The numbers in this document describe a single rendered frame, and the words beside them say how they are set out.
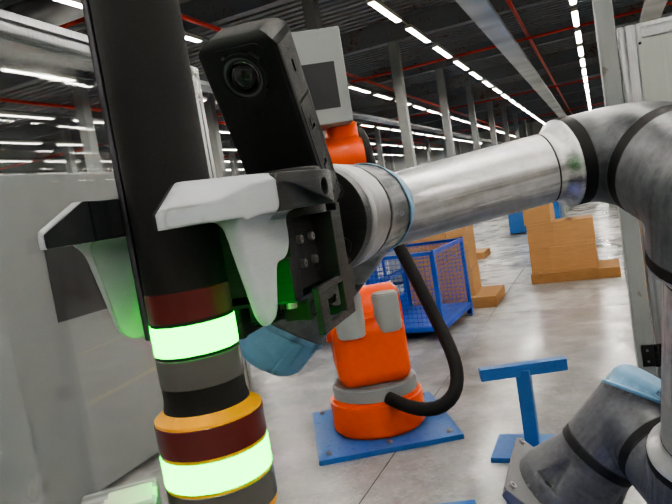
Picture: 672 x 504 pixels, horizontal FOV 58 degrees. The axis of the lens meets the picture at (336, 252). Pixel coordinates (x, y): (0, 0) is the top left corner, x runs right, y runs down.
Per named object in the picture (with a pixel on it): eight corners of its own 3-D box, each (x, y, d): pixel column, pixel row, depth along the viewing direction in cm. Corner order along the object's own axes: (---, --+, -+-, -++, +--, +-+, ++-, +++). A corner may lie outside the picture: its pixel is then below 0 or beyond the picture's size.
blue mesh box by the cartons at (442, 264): (372, 343, 694) (358, 258, 686) (409, 317, 805) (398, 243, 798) (446, 340, 654) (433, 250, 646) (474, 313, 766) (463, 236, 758)
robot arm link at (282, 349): (289, 324, 62) (348, 238, 59) (306, 397, 52) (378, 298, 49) (219, 294, 59) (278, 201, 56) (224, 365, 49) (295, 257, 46)
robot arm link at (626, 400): (607, 430, 97) (662, 365, 93) (663, 497, 86) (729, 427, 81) (552, 410, 93) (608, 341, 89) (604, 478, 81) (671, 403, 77)
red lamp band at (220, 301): (147, 331, 22) (141, 298, 22) (149, 318, 26) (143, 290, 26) (238, 313, 23) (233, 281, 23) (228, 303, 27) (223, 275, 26)
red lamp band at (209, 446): (159, 474, 22) (153, 442, 22) (159, 436, 26) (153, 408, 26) (276, 443, 23) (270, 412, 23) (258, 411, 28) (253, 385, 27)
